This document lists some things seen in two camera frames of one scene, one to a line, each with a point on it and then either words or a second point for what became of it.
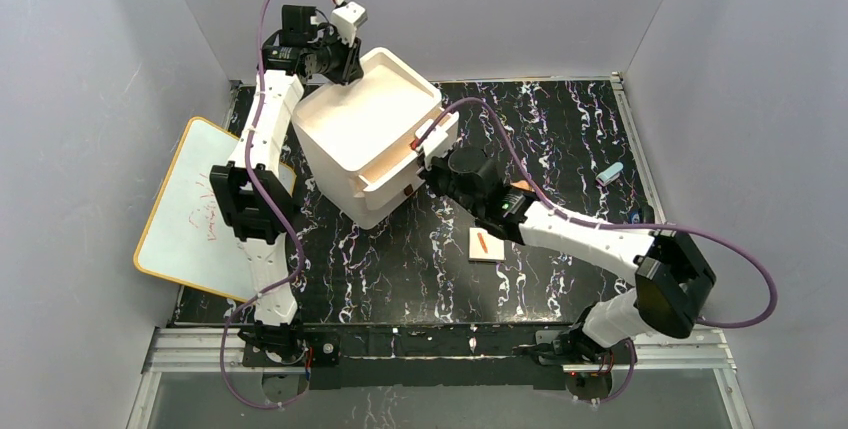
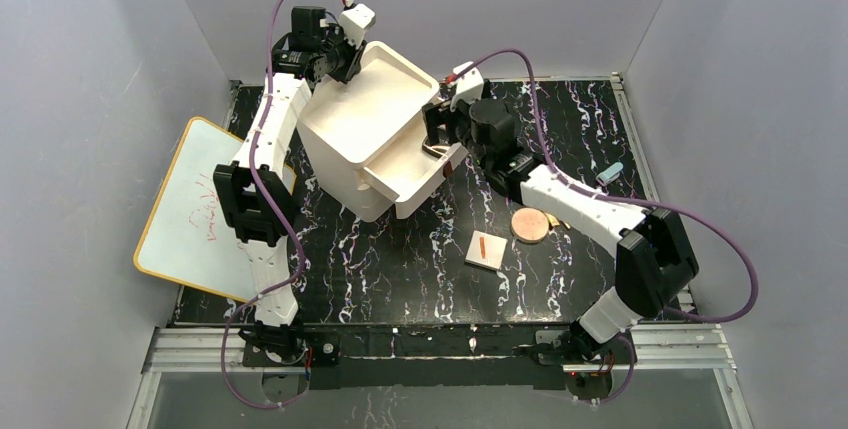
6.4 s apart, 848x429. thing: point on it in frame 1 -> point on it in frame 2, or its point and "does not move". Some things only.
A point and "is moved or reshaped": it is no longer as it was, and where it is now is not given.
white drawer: [396, 172] is moved or reshaped
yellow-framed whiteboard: [185, 236] does not move
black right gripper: [434, 173] -> [436, 121]
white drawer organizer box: [367, 140] does not move
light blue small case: [609, 174] does not move
